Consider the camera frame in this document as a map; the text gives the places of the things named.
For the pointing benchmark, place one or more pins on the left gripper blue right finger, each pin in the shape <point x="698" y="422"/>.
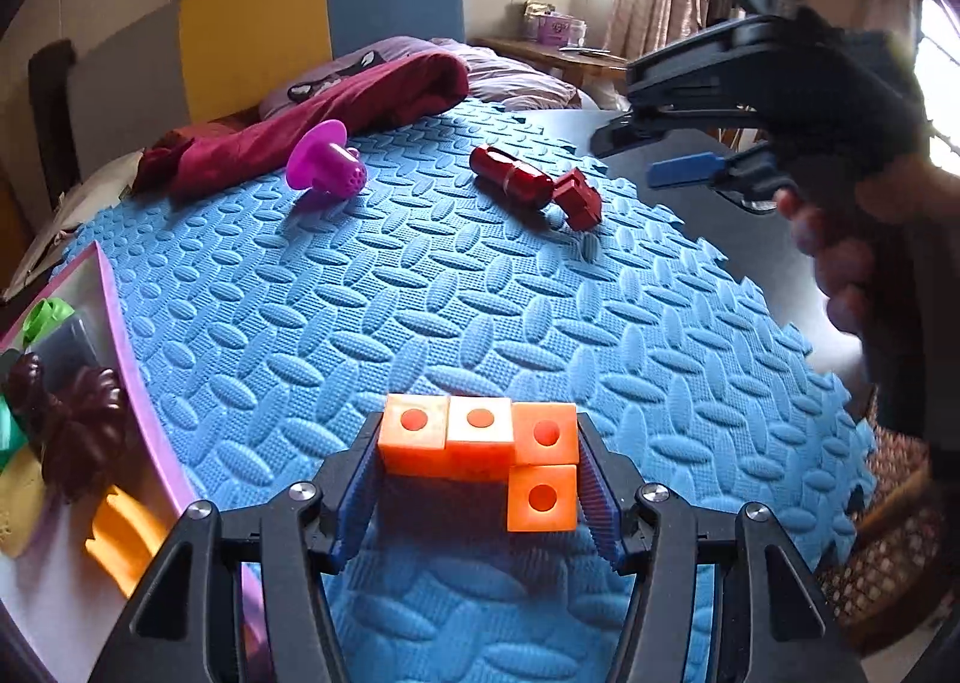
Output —
<point x="598" y="495"/>

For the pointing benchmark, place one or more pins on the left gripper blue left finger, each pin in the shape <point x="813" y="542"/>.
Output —
<point x="357" y="479"/>

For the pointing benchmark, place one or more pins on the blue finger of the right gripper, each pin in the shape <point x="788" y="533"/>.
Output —
<point x="686" y="170"/>

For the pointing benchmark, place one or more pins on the orange linked cubes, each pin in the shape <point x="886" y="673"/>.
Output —
<point x="530" y="447"/>

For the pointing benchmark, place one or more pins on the orange plastic gear piece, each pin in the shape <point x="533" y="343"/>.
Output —
<point x="125" y="537"/>

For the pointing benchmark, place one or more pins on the dark brown wooden pumpkin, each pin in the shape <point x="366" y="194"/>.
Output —
<point x="80" y="435"/>

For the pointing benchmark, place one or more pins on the yellow carved oval object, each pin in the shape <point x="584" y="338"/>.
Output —
<point x="22" y="501"/>

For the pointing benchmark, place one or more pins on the black grey cylindrical jar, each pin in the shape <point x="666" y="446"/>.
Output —
<point x="65" y="350"/>

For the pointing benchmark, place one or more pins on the teal plastic spool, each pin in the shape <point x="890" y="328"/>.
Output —
<point x="11" y="436"/>

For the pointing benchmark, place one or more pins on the person's right hand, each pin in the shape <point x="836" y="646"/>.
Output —
<point x="908" y="188"/>

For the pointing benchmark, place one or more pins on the small red block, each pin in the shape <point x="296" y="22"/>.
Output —
<point x="581" y="203"/>

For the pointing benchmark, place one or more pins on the red cylindrical tube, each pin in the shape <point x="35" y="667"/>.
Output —
<point x="518" y="180"/>

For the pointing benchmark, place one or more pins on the wooden side table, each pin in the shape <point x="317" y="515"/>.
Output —
<point x="577" y="69"/>

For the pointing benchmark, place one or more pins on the purple jar on table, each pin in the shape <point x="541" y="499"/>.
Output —
<point x="554" y="29"/>

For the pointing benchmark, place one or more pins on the blue foam puzzle mat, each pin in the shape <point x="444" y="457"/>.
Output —
<point x="266" y="331"/>

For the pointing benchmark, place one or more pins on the pink striped duvet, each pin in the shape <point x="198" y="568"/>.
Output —
<point x="511" y="84"/>

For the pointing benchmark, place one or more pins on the pink-rimmed white tray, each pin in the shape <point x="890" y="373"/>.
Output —
<point x="90" y="502"/>

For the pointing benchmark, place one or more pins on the magenta plastic cup toy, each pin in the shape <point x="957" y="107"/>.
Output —
<point x="322" y="161"/>

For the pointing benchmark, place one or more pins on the green white round gadget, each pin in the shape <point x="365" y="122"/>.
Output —
<point x="46" y="315"/>

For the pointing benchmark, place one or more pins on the maroon red blanket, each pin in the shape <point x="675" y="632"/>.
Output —
<point x="387" y="96"/>

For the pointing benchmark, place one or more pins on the purple cat print pillow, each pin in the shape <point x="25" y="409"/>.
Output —
<point x="308" y="84"/>

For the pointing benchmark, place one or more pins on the white folded cloth bag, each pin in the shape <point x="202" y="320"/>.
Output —
<point x="107" y="187"/>

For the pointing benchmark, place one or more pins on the grey yellow blue headboard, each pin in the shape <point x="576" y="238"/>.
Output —
<point x="192" y="61"/>

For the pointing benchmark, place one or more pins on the dark brown chair back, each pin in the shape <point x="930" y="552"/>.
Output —
<point x="48" y="95"/>

